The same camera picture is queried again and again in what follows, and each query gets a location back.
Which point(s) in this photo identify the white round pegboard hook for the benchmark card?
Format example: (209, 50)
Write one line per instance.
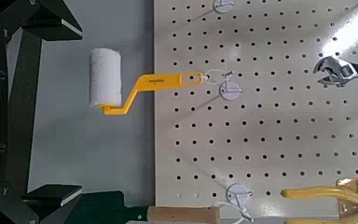
(229, 90)
(236, 193)
(223, 5)

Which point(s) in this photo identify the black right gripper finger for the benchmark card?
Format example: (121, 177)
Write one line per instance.
(52, 21)
(51, 199)

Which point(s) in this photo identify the pliers packaging card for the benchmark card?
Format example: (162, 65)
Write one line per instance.
(351, 182)

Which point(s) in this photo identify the white metal pegboard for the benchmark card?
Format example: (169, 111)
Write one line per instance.
(261, 130)

